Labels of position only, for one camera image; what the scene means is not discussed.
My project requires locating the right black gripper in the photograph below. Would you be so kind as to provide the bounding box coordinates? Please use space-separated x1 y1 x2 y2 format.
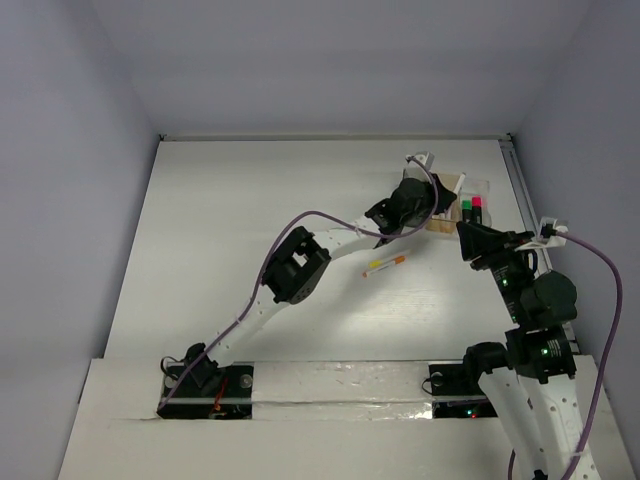
454 219 534 322

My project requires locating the black pink highlighter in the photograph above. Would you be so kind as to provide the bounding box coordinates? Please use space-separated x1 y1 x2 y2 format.
471 196 483 224

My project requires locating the pink white marker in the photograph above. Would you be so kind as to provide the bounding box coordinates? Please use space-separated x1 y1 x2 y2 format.
453 173 466 195

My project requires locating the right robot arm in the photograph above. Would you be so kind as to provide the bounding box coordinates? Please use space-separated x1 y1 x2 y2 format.
456 218 600 479

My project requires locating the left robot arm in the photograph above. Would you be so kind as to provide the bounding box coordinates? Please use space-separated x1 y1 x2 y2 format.
180 174 457 395

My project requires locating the clear plastic container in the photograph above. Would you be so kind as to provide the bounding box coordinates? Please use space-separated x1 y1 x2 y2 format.
458 176 492 227

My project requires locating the orange white marker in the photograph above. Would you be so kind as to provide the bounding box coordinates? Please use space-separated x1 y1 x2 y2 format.
362 263 402 278

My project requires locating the yellow white marker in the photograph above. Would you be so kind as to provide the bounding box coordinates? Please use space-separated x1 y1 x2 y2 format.
368 250 410 270

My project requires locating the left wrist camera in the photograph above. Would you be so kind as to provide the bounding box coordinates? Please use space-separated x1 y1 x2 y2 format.
402 151 435 182

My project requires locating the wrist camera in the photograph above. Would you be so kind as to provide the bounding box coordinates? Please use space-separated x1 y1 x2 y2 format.
402 151 435 182
517 217 569 251

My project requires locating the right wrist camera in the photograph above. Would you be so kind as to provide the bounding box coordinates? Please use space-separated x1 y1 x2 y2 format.
517 217 569 251

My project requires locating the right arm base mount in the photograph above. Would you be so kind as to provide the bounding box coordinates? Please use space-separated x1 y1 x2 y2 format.
421 342 508 419

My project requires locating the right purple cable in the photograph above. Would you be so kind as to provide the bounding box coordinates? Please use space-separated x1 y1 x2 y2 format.
507 232 624 480

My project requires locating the purple cable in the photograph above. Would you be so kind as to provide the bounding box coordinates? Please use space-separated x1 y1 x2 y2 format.
507 232 624 480
157 157 441 416

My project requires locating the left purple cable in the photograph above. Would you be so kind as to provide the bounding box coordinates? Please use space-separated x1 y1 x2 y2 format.
157 157 441 416

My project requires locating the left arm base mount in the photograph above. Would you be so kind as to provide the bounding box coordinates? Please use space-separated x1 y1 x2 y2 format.
156 343 254 420

